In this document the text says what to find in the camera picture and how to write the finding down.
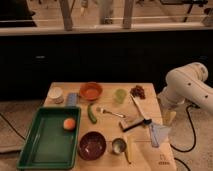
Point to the orange bowl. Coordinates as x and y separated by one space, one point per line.
90 90

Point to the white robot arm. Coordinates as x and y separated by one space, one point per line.
185 83

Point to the green plastic tray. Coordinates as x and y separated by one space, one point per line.
48 145

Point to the green plastic cup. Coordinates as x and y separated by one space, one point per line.
120 95

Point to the small metal cup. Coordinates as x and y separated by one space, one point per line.
118 146

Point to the green cucumber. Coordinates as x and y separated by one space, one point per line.
91 115

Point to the yellow banana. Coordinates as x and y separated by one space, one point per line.
128 151

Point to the purple bowl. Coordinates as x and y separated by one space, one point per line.
92 146

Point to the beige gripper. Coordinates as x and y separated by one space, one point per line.
168 116

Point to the brown grape bunch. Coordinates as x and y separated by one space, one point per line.
138 91

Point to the orange peach fruit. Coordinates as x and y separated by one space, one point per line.
69 124

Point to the blue white cloth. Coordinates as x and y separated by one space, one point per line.
158 134

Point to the white paper cup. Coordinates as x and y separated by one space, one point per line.
56 95

